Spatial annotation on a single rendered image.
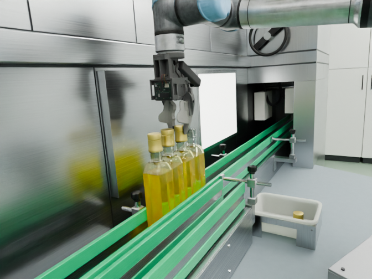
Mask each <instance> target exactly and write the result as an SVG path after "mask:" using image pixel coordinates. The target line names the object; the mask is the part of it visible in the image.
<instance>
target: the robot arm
mask: <svg viewBox="0 0 372 279"><path fill-rule="evenodd" d="M152 11H153V23H154V41H155V49H156V53H158V54H157V55H153V65H154V80H149V81H150V89H151V100H156V101H162V104H163V111H162V112H161V113H160V114H159V116H158V119H159V122H163V123H167V125H168V128H173V129H174V126H175V111H176V107H177V106H176V104H175V103H174V102H173V101H172V100H174V101H178V100H180V102H179V108H180V110H179V112H178V114H177V121H178V123H183V124H184V125H183V131H184V135H186V134H187V133H188V130H189V127H190V124H191V121H192V117H193V113H194V106H195V97H194V94H193V88H192V87H199V86H200V84H201V79H200V78H199V77H198V75H197V74H196V73H195V72H194V71H193V70H192V69H191V68H190V67H189V66H188V65H187V64H186V63H185V62H184V61H178V59H184V58H185V57H184V53H183V52H184V51H185V46H184V41H185V40H184V27H187V26H191V25H197V24H205V25H208V26H211V27H214V28H218V29H221V30H223V31H226V32H234V31H237V30H239V29H255V28H276V27H297V26H309V25H331V24H352V23H353V24H354V25H355V26H356V27H357V28H372V0H152ZM152 85H154V96H153V94H152Z"/></svg>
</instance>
